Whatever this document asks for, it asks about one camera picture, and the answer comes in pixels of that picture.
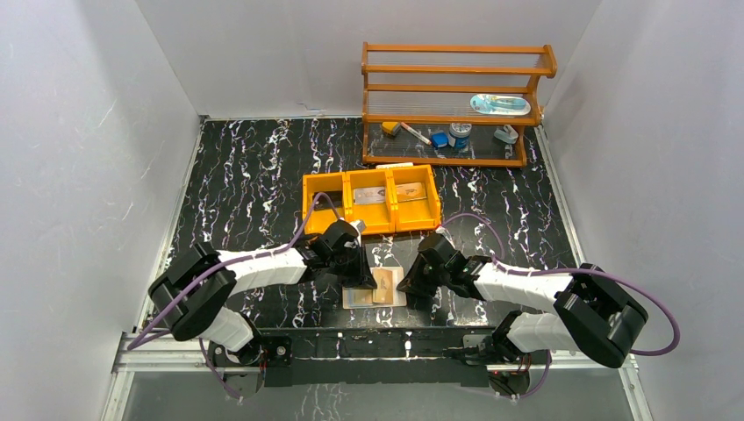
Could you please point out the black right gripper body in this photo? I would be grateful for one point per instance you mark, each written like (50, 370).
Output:
(431, 279)

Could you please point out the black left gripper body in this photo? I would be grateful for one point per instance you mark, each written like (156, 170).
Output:
(358, 269)

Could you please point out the beige leather card holder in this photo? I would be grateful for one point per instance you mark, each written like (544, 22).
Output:
(362, 298)

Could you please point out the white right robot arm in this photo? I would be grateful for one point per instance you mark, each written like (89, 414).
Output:
(580, 310)

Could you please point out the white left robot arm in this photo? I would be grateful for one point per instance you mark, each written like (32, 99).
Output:
(191, 296)

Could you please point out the black card in bin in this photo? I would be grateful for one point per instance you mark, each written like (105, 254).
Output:
(329, 200)

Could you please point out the silver card in bin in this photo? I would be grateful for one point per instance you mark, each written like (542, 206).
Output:
(369, 195)

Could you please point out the brown card in bin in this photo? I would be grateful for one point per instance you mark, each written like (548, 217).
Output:
(410, 191)

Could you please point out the left orange bin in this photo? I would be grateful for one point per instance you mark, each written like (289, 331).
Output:
(313, 187)

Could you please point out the orange bin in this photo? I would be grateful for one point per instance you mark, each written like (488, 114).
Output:
(313, 187)
(421, 215)
(379, 218)

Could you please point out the middle orange bin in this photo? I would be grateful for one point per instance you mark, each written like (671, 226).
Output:
(379, 218)

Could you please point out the right orange bin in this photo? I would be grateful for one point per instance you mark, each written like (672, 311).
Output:
(421, 215)

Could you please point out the blue small box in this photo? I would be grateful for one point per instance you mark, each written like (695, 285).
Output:
(439, 139)

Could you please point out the blue white tape roll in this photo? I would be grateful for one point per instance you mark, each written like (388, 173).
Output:
(459, 134)

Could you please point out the yellow sponge block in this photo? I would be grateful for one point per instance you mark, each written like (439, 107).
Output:
(391, 129)

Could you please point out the white marker pen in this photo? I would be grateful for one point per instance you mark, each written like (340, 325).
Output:
(418, 135)

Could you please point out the orange wooden shelf rack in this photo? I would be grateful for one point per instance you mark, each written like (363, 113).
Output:
(429, 87)

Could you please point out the blue packaged item on shelf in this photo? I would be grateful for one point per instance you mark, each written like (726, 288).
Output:
(500, 105)

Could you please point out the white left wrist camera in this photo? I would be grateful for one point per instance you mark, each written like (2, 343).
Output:
(358, 225)

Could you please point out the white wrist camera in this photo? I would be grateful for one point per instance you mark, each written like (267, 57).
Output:
(443, 232)
(358, 225)

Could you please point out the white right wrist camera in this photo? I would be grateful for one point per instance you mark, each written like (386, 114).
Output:
(443, 232)

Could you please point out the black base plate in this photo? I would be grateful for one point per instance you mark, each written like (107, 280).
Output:
(398, 355)

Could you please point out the aluminium frame rail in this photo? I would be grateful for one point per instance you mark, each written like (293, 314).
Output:
(160, 352)

